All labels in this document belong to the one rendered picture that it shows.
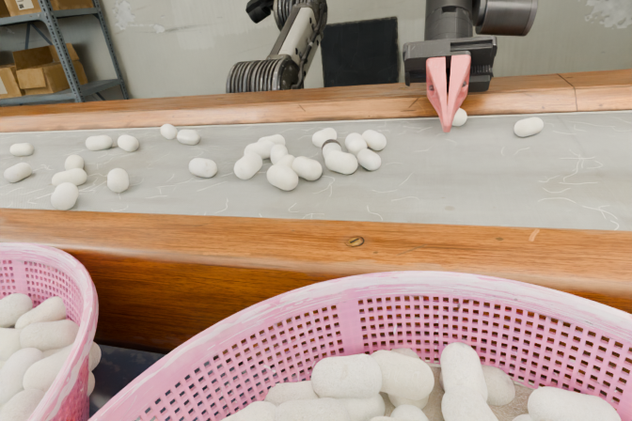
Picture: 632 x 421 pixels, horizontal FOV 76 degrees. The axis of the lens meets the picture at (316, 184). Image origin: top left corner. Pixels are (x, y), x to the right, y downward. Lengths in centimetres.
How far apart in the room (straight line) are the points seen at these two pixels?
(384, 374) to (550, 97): 44
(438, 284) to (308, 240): 8
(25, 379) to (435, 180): 32
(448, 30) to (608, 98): 21
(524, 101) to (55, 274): 52
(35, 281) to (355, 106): 42
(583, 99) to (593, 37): 208
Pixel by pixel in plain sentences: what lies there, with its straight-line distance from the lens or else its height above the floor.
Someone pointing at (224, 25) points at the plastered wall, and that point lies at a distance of 267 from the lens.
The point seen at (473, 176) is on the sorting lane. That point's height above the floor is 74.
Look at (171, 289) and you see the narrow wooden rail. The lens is 29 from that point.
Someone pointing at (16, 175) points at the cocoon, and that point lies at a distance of 60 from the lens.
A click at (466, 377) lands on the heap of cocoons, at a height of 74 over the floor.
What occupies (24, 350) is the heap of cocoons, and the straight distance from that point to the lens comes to 29.
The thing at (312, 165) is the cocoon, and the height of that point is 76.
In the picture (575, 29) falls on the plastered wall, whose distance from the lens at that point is 262.
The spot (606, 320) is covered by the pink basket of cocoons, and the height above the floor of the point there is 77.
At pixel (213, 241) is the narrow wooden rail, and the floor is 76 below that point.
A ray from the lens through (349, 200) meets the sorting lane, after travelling 35.
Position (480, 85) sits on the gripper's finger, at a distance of 53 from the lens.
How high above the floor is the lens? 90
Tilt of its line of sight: 25 degrees down
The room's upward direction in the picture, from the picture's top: 7 degrees counter-clockwise
